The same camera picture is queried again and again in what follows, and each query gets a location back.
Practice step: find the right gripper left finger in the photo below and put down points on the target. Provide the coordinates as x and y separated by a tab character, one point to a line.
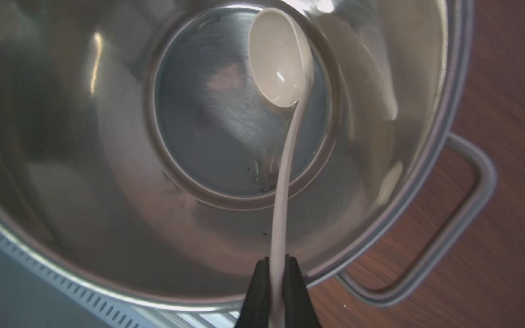
256	306

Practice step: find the stainless steel pot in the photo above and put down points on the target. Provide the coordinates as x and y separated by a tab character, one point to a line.
139	159

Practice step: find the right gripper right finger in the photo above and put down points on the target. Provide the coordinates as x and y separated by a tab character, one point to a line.
298	308

